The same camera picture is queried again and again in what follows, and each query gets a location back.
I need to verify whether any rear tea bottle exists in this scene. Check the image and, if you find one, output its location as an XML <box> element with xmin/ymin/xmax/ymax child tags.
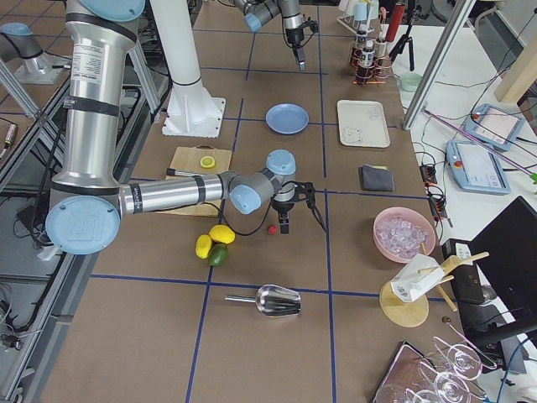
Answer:
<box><xmin>360</xmin><ymin>40</ymin><xmax>375</xmax><ymax>82</ymax></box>

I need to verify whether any black laptop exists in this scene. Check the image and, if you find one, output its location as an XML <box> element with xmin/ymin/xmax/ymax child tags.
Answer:
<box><xmin>444</xmin><ymin>195</ymin><xmax>537</xmax><ymax>328</ymax></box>

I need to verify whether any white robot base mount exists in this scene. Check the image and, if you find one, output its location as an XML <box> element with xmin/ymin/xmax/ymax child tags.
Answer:
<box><xmin>150</xmin><ymin>0</ymin><xmax>226</xmax><ymax>139</ymax></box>

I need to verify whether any copper wire bottle rack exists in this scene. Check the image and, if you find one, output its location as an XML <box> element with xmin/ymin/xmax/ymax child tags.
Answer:
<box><xmin>349</xmin><ymin>40</ymin><xmax>394</xmax><ymax>85</ymax></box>

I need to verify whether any steel ice scoop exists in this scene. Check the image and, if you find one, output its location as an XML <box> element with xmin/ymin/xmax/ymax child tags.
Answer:
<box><xmin>225</xmin><ymin>285</ymin><xmax>302</xmax><ymax>317</ymax></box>

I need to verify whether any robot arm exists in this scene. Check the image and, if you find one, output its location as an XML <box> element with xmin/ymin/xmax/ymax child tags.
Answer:
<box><xmin>220</xmin><ymin>0</ymin><xmax>319</xmax><ymax>71</ymax></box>
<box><xmin>45</xmin><ymin>1</ymin><xmax>313</xmax><ymax>255</ymax></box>

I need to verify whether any grey folded cloth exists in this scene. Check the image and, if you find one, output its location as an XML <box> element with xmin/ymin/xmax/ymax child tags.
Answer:
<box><xmin>358</xmin><ymin>165</ymin><xmax>394</xmax><ymax>191</ymax></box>

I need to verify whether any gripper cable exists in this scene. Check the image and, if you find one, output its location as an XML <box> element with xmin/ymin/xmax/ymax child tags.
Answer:
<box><xmin>217</xmin><ymin>196</ymin><xmax>328</xmax><ymax>237</ymax></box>

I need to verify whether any round wooden stand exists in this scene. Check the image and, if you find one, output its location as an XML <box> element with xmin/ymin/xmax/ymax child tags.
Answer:
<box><xmin>379</xmin><ymin>252</ymin><xmax>489</xmax><ymax>327</ymax></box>

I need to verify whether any aluminium frame post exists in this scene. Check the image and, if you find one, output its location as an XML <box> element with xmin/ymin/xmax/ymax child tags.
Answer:
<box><xmin>402</xmin><ymin>0</ymin><xmax>476</xmax><ymax>130</ymax></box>

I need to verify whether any far teach pendant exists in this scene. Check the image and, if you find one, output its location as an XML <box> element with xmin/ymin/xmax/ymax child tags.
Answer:
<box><xmin>464</xmin><ymin>103</ymin><xmax>525</xmax><ymax>151</ymax></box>

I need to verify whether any large yellow lemon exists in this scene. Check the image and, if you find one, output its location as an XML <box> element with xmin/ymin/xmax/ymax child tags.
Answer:
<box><xmin>209</xmin><ymin>224</ymin><xmax>236</xmax><ymax>244</ymax></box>

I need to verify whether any blue plastic plate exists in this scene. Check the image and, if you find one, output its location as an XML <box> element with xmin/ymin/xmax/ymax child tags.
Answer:
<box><xmin>265</xmin><ymin>103</ymin><xmax>310</xmax><ymax>135</ymax></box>

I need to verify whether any small yellow lemon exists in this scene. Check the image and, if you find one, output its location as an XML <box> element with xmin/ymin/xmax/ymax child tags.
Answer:
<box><xmin>195</xmin><ymin>234</ymin><xmax>212</xmax><ymax>259</ymax></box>

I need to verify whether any green lime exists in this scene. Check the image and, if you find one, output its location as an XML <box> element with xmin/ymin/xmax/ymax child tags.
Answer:
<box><xmin>207</xmin><ymin>243</ymin><xmax>228</xmax><ymax>267</ymax></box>

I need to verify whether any black tripod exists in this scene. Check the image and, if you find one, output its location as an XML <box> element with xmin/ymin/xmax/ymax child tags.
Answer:
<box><xmin>388</xmin><ymin>0</ymin><xmax>420</xmax><ymax>71</ymax></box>

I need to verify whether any cream bear serving tray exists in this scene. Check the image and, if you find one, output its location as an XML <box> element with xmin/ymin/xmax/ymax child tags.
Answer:
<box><xmin>336</xmin><ymin>100</ymin><xmax>390</xmax><ymax>149</ymax></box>

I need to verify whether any lemon half slice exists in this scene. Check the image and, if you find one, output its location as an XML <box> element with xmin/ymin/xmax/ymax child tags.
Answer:
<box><xmin>199</xmin><ymin>155</ymin><xmax>216</xmax><ymax>170</ymax></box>

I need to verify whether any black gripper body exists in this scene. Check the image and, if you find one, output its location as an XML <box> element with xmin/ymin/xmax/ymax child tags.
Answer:
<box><xmin>271</xmin><ymin>181</ymin><xmax>315</xmax><ymax>217</ymax></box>
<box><xmin>284</xmin><ymin>14</ymin><xmax>318</xmax><ymax>51</ymax></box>

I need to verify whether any teach pendant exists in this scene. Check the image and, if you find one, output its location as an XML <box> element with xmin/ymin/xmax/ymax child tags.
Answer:
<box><xmin>446</xmin><ymin>140</ymin><xmax>511</xmax><ymax>195</ymax></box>
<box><xmin>464</xmin><ymin>103</ymin><xmax>525</xmax><ymax>151</ymax></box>

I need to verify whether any pink bowl of ice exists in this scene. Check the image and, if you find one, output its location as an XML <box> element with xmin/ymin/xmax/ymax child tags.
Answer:
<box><xmin>373</xmin><ymin>207</ymin><xmax>436</xmax><ymax>263</ymax></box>

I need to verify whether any near teach pendant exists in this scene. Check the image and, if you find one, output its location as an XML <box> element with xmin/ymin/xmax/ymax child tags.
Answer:
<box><xmin>446</xmin><ymin>140</ymin><xmax>511</xmax><ymax>195</ymax></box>

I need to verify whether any wooden cutting board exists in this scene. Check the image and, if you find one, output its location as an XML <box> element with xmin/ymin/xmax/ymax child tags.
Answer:
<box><xmin>166</xmin><ymin>146</ymin><xmax>232</xmax><ymax>217</ymax></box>

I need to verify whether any white carton on stand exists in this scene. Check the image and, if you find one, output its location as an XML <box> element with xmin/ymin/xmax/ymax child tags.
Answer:
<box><xmin>390</xmin><ymin>254</ymin><xmax>444</xmax><ymax>303</ymax></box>

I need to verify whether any mint green bowl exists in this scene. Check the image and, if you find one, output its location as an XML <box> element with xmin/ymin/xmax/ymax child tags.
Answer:
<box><xmin>399</xmin><ymin>71</ymin><xmax>422</xmax><ymax>92</ymax></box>

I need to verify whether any steel cylinder tool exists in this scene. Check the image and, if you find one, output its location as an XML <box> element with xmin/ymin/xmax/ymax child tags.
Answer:
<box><xmin>166</xmin><ymin>168</ymin><xmax>200</xmax><ymax>177</ymax></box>

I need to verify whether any tea bottle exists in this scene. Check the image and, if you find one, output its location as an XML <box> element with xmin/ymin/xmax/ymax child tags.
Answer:
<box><xmin>360</xmin><ymin>40</ymin><xmax>375</xmax><ymax>82</ymax></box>
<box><xmin>354</xmin><ymin>28</ymin><xmax>368</xmax><ymax>84</ymax></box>

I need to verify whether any glass rack tray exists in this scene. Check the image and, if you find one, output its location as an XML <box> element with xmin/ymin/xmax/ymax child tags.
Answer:
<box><xmin>372</xmin><ymin>332</ymin><xmax>498</xmax><ymax>403</ymax></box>

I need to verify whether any left tea bottle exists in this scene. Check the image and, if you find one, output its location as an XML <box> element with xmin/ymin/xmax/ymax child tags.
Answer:
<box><xmin>354</xmin><ymin>28</ymin><xmax>368</xmax><ymax>84</ymax></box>

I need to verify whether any red bottle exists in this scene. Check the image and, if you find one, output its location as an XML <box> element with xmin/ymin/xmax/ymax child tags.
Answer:
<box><xmin>385</xmin><ymin>2</ymin><xmax>406</xmax><ymax>43</ymax></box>

